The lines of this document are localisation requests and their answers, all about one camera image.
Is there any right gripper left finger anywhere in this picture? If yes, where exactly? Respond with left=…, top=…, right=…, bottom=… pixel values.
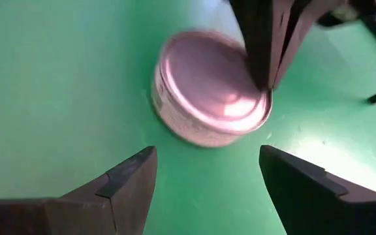
left=0, top=146, right=159, bottom=235

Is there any Bumble Bee tuna can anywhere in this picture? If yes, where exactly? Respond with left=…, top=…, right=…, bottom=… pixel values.
left=151, top=30, right=274, bottom=148

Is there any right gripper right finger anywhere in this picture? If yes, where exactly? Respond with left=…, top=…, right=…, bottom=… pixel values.
left=258, top=145, right=376, bottom=235

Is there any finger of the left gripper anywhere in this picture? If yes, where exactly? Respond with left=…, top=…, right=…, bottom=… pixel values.
left=269, top=0, right=342, bottom=89
left=228, top=0, right=293, bottom=91

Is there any green table mat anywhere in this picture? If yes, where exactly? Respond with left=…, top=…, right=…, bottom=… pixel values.
left=0, top=0, right=376, bottom=235

